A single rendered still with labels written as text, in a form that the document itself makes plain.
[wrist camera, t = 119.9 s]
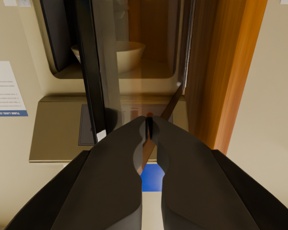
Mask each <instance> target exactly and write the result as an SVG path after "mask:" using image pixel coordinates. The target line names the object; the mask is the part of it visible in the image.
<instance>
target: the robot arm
mask: <svg viewBox="0 0 288 230"><path fill-rule="evenodd" d="M148 129H149V137H150V140H152V141H153V142H154V143H155V144H156V146H157V164H158V165H159V166H160V167H161V168H162V170H163V171H164V173H165V175H164V176H163V179H162V194H161V212H162V219H163V227H164V230H288V208H287V207H286V206H285V205H284V204H283V203H281V202H280V201H279V200H278V199H277V198H276V197H275V196H274V195H273V194H271V193H270V192H269V191H268V190H267V189H265V188H264V187H263V186H262V185H260V184H259V183H258V182H257V181H256V180H255V179H253V178H252V177H251V176H250V175H249V174H247V173H246V172H245V171H244V170H242V169H241V168H240V167H239V166H238V165H236V164H235V163H234V162H233V161H231V160H230V159H229V158H228V157H227V156H225V155H224V154H223V153H222V152H221V151H220V150H218V149H215V150H211V149H210V148H209V147H208V146H207V145H205V144H204V143H203V142H202V141H201V140H199V139H198V138H197V137H195V136H194V135H193V134H191V133H189V132H188V131H186V130H184V129H182V128H180V127H178V126H176V125H174V124H172V123H171V122H169V121H167V120H165V119H163V118H161V117H159V116H156V115H154V116H151V117H146V116H139V117H137V118H135V119H133V120H132V121H130V122H128V123H127V124H124V125H123V126H121V127H119V128H117V129H116V130H114V131H113V132H111V133H110V134H108V135H107V136H105V137H104V138H102V139H101V140H100V141H99V142H97V143H96V144H95V145H94V146H93V147H92V148H91V149H90V150H89V151H88V150H83V151H82V152H81V153H80V154H79V155H78V156H76V157H75V158H74V159H73V160H72V161H71V162H70V163H69V164H68V165H67V166H65V167H64V168H63V169H62V170H61V171H60V172H59V173H58V174H57V175H56V176H55V177H54V178H52V179H51V180H50V181H49V182H48V183H47V184H46V185H45V186H44V187H43V188H41V189H40V190H39V191H38V192H37V193H36V194H35V195H34V196H33V197H32V198H31V199H30V200H29V201H28V202H27V203H26V204H25V205H24V206H23V207H22V208H21V209H20V211H19V212H18V213H17V214H16V215H15V216H14V218H13V219H12V220H11V221H10V222H9V224H8V225H7V226H6V227H5V229H4V230H141V228H142V208H143V205H142V178H141V177H140V176H139V174H138V173H137V170H138V169H139V167H140V166H141V165H142V163H143V143H144V142H145V140H148Z"/></svg>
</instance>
